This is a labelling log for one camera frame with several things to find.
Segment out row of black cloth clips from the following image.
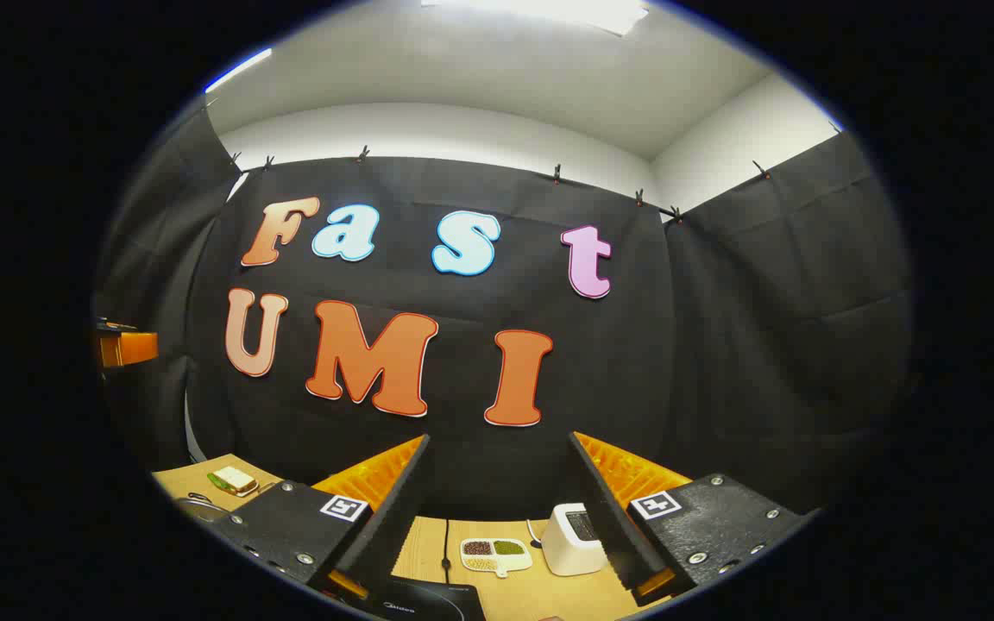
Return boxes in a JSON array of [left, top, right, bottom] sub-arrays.
[[225, 145, 774, 225]]

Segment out white toaster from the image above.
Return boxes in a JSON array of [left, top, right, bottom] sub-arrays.
[[540, 503, 610, 577]]

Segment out white divided bean dish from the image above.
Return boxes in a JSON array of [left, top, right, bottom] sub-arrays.
[[460, 537, 534, 579]]

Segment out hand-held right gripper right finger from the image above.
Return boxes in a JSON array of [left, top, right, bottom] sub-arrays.
[[568, 431, 817, 607]]

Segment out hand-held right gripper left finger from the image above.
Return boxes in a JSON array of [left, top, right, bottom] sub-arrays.
[[208, 434, 431, 605]]

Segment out steel pot with soybeans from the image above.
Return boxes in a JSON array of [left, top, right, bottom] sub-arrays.
[[173, 492, 235, 524]]

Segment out sandwich on white plate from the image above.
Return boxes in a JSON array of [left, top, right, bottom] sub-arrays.
[[207, 467, 260, 498]]

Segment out black induction cooktop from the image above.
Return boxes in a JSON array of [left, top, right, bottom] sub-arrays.
[[359, 576, 488, 621]]

